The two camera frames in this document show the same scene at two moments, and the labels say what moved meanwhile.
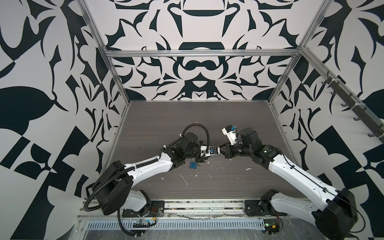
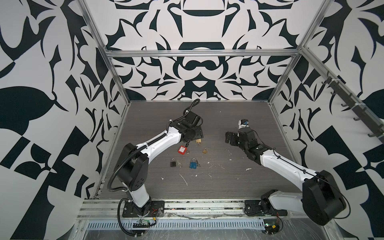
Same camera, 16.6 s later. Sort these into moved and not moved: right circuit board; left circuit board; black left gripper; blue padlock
Moved: black left gripper
Not moved: left circuit board; blue padlock; right circuit board
